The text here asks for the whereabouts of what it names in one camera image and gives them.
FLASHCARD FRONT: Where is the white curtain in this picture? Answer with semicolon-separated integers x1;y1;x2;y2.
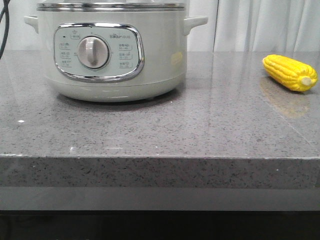
0;0;320;53

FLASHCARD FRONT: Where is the black cable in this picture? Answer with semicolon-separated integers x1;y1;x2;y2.
0;0;12;60

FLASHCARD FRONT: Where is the pale green electric cooking pot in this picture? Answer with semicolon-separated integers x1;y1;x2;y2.
24;8;208;103

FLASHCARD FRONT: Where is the glass pot lid steel rim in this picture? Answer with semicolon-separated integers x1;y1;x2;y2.
36;0;186;12

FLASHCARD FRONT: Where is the yellow corn cob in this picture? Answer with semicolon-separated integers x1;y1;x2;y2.
262;54;318;92

